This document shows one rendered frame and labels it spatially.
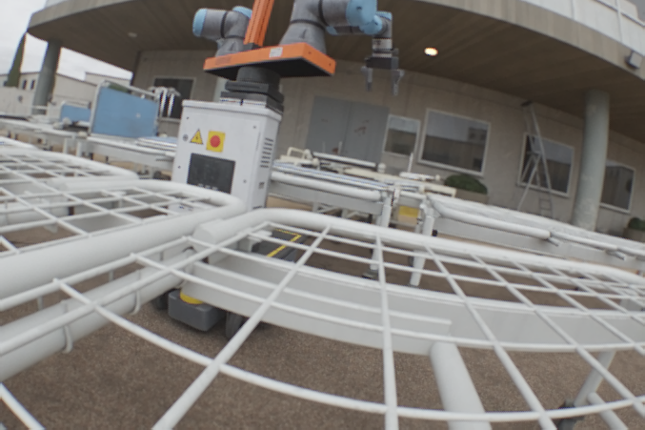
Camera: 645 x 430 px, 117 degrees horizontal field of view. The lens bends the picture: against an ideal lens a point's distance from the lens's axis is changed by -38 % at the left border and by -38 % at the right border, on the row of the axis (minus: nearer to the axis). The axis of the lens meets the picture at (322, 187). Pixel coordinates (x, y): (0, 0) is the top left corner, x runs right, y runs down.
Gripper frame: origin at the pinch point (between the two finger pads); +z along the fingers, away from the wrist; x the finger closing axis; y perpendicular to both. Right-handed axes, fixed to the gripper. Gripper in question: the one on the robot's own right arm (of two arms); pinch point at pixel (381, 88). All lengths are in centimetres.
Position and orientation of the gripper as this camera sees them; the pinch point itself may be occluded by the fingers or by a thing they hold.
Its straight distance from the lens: 132.1
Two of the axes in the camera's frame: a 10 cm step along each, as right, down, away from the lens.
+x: 6.7, 3.1, -6.7
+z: 0.2, 9.0, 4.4
